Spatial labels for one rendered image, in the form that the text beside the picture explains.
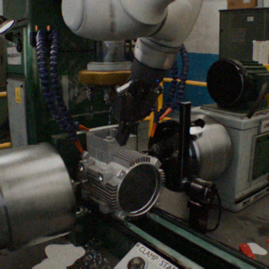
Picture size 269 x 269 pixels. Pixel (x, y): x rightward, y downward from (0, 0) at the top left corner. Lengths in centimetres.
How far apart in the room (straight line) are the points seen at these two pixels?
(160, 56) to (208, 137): 48
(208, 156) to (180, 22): 55
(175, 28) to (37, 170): 42
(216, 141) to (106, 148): 38
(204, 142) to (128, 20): 64
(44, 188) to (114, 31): 39
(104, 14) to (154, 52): 20
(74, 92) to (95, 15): 65
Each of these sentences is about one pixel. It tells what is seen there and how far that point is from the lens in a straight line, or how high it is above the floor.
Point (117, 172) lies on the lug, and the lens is 85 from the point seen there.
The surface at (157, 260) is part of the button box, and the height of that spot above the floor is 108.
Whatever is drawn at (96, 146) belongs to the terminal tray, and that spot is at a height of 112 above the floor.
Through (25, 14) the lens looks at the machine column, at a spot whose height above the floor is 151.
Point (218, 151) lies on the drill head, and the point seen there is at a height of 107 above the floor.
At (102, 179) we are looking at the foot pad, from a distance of 86.
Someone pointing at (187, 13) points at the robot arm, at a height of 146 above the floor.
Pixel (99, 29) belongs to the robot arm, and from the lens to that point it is 49.
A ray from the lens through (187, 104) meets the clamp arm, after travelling 90.
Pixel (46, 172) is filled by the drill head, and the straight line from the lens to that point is 74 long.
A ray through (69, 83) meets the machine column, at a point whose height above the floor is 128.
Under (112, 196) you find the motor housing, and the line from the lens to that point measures 87.
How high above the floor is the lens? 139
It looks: 15 degrees down
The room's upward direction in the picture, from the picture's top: straight up
